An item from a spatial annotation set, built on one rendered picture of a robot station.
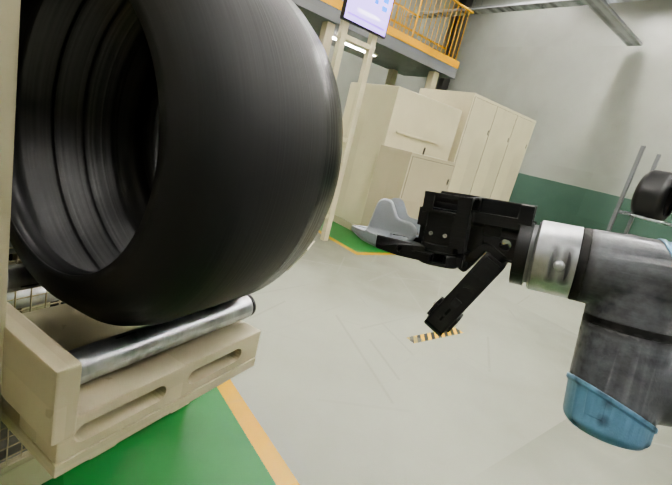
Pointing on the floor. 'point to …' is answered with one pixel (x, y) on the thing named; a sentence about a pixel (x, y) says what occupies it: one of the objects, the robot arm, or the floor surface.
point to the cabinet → (406, 179)
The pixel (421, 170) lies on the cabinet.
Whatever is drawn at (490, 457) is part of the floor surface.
